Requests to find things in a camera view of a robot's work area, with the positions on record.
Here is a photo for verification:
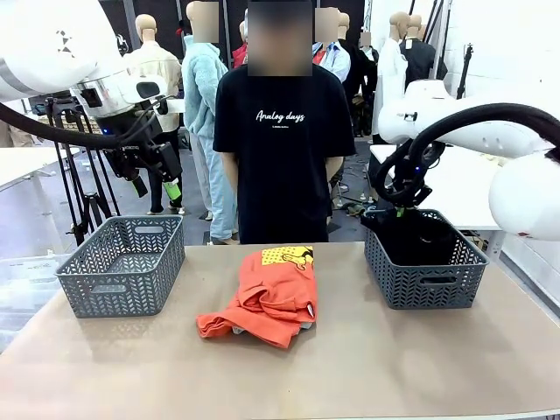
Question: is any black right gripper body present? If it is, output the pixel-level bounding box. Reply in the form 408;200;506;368
390;167;434;211

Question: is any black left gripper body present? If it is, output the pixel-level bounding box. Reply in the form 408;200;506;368
101;108;167;181

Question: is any black garment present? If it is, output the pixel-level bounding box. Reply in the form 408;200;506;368
360;209;460;267

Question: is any orange printed t-shirt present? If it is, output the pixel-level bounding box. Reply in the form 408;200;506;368
195;244;319;350

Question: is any person's left forearm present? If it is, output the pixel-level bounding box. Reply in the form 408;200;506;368
325;155;346;187

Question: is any person's right forearm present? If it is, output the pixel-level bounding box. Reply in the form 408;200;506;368
220;150;241;196

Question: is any white side table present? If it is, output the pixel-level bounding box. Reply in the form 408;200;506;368
369;143;505;232

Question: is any mannequin in blue fleece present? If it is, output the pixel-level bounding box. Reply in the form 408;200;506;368
181;2;240;245

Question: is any grey plastic woven basket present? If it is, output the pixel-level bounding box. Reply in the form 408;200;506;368
363;208;490;311
54;213;186;319

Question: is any mannequin in cream shirt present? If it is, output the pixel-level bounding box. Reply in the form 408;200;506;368
124;14;183;215

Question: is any white round-edged table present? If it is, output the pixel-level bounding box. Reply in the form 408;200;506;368
0;146;82;190

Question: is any mannequin in white shirt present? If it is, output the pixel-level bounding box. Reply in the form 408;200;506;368
371;11;410;145

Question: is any person in black t-shirt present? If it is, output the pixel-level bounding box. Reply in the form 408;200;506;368
213;0;358;245

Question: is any black light stand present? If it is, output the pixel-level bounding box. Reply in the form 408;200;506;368
454;42;476;101

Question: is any mannequin in black t-shirt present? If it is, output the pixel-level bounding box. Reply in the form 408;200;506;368
400;15;448;94

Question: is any mannequin in red top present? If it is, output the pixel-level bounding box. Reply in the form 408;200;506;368
231;20;249;69

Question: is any clear plastic storage bin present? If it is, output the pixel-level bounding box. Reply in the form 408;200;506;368
0;253;72;339

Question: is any mannequin in light blue shirt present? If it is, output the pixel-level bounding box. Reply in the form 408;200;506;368
312;8;352;85

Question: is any black camera tripod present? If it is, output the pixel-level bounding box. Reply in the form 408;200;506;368
45;96;122;247

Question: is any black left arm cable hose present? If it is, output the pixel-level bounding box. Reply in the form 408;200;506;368
0;99;170;151

